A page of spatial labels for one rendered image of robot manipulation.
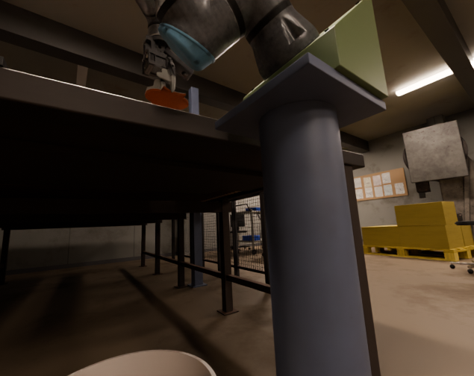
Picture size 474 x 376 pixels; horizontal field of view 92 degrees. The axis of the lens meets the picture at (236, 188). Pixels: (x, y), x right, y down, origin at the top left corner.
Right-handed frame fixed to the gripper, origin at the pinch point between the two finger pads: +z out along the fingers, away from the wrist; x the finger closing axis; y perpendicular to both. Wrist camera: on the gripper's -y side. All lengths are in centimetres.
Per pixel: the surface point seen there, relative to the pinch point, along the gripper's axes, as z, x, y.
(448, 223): 69, -6, -420
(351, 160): 21, 26, -70
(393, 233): 84, -80, -427
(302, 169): 35, 45, -6
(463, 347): 111, 39, -126
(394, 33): -185, -2, -314
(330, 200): 41, 48, -9
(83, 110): 18.6, 18.1, 25.2
